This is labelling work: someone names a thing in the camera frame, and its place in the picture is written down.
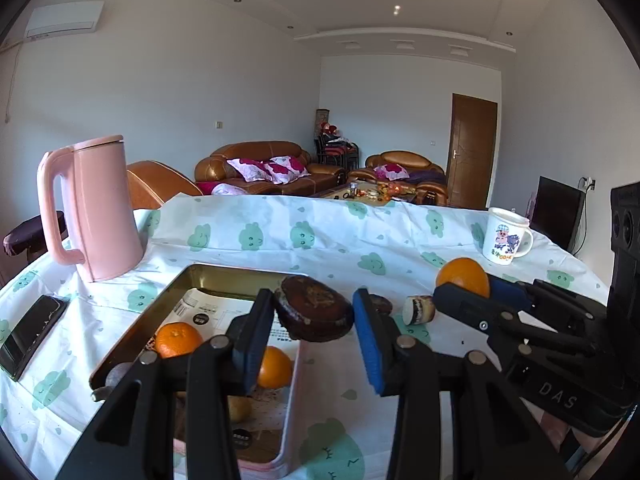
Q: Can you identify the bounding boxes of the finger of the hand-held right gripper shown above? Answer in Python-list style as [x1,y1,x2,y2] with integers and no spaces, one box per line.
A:
[487,275,608,333]
[432,282,606,357]

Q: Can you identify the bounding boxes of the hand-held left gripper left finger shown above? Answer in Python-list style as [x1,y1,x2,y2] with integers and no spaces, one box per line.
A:
[55,287,275,480]

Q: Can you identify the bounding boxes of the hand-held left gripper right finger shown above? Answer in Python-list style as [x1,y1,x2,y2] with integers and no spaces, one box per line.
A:
[352,287,561,480]

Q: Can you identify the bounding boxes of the orange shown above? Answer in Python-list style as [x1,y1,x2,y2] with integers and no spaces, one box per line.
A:
[257,346,293,390]
[436,257,491,298]
[155,322,205,359]

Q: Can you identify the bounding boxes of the dark brown round cake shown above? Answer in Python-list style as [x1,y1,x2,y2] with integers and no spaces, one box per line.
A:
[274,274,355,343]

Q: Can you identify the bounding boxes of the pink metal tin box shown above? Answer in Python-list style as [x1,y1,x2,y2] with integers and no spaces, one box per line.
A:
[89,262,311,478]

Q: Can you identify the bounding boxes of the small roll cake piece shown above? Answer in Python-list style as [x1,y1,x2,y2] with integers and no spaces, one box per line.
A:
[402,295,436,325]

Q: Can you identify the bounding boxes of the white cartoon mug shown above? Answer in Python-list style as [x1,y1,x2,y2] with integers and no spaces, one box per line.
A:
[482,207,534,264]

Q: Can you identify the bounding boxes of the printed paper sheet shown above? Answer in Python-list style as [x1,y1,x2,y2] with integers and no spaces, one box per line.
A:
[165,287,301,461]

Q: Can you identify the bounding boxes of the black television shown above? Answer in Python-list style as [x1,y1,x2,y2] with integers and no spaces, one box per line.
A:
[529,176,585,253]

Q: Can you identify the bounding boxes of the cloud print tablecloth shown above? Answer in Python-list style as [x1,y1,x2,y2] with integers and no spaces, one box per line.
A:
[0,195,640,480]

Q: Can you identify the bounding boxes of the purple blanket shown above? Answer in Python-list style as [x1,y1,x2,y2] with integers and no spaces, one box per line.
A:
[407,170,447,187]

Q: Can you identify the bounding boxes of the brown wooden door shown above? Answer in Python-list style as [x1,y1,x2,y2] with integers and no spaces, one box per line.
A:
[446,93,499,209]

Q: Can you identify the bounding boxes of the cluttered coffee table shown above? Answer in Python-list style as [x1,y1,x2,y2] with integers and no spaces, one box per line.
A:
[312,182,418,206]

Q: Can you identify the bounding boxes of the brown leather armchair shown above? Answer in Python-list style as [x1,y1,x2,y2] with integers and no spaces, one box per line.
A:
[348,150,448,206]

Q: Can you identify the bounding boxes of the white magenta flower cushion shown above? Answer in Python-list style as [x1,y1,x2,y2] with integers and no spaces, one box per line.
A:
[227,158,273,182]
[265,156,311,184]

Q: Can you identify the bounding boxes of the stacked black chairs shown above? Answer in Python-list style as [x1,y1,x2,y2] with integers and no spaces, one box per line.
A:
[315,135,361,168]

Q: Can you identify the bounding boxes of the orange leather chair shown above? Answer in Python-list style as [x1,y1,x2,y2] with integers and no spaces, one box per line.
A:
[126,161,203,211]

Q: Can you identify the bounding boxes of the brown leather sofa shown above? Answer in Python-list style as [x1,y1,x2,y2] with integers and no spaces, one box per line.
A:
[194,141,348,196]

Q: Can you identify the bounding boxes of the pink electric kettle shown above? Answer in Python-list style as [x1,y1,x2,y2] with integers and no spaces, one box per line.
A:
[37,135,145,283]

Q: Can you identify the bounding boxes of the black smartphone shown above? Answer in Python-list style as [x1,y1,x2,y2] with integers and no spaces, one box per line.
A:
[0,295,69,381]

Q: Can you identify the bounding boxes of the white air conditioner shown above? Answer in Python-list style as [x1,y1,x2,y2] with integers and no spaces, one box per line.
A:
[25,1,105,39]

